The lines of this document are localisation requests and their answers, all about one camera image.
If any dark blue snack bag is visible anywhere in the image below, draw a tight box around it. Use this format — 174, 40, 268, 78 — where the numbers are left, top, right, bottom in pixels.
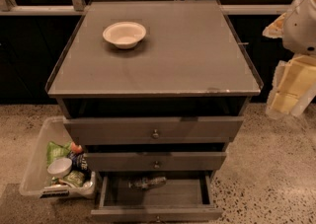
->
67, 152, 88, 172

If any white paper bowl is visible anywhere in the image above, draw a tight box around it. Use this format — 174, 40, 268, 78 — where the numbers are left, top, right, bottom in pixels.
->
103, 22, 146, 49

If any top grey drawer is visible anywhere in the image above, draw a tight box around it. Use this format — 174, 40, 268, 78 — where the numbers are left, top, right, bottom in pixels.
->
63, 116, 244, 146

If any orange item in bin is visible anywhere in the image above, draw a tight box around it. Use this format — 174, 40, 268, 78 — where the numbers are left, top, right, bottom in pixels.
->
70, 142, 83, 154

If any grey drawer cabinet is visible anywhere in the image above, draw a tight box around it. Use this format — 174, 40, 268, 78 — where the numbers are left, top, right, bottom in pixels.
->
44, 0, 264, 224

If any middle grey drawer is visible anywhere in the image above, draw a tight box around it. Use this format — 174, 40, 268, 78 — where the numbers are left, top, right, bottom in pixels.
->
85, 152, 226, 172

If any bottom grey drawer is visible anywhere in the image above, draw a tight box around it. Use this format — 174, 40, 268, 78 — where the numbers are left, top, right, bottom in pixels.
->
91, 172, 222, 223

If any grey drawer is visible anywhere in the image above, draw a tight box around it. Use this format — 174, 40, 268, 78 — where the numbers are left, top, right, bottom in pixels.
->
85, 152, 226, 172
63, 116, 244, 146
91, 172, 222, 223

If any green packet in bin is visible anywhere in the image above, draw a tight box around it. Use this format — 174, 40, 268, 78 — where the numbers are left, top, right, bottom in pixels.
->
61, 170, 85, 187

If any clear plastic storage bin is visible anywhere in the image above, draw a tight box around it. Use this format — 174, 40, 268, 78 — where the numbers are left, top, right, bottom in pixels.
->
19, 116, 96, 198

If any white bowl in bin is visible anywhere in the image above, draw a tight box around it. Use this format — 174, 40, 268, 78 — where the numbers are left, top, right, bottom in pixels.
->
47, 158, 72, 178

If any green snack bag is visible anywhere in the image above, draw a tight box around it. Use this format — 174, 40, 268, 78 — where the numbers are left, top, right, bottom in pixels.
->
46, 141, 71, 166

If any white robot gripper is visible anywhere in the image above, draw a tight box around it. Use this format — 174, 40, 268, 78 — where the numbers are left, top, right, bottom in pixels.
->
262, 0, 316, 119

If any clear plastic water bottle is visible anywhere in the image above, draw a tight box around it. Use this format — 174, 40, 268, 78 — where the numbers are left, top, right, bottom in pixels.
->
128, 177, 167, 190

